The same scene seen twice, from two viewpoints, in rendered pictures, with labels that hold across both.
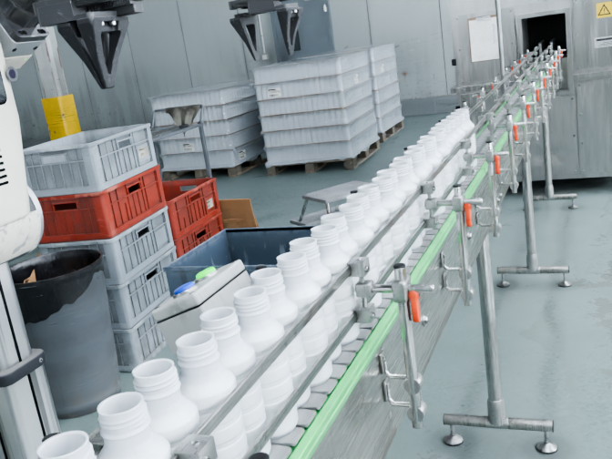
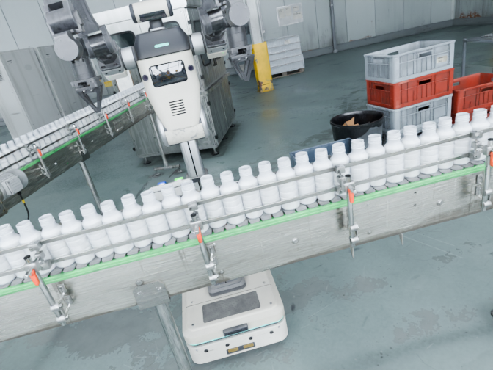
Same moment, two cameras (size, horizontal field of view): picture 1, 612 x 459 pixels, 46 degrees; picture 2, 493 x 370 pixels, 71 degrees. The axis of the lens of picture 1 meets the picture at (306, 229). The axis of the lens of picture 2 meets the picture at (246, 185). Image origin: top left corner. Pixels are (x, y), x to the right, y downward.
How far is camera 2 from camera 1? 1.14 m
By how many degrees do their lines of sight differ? 58
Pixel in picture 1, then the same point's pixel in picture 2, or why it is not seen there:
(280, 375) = (111, 235)
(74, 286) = (356, 132)
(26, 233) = (196, 132)
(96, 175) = (393, 73)
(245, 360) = (86, 225)
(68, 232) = (378, 101)
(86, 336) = not seen: hidden behind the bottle
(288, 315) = (126, 215)
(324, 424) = (133, 258)
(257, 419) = (95, 244)
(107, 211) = (396, 95)
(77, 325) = not seen: hidden behind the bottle
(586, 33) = not seen: outside the picture
